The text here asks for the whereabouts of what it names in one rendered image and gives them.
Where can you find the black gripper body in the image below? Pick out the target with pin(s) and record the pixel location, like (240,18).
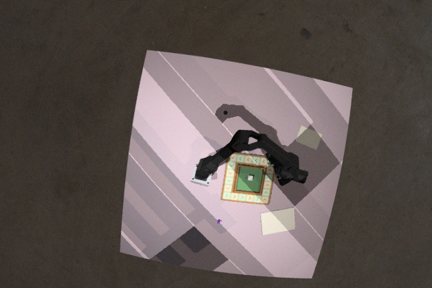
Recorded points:
(277,163)

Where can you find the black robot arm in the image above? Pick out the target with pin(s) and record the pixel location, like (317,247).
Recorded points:
(239,143)

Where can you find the cream flat rectangular card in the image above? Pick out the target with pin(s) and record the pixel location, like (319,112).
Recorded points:
(308,137)

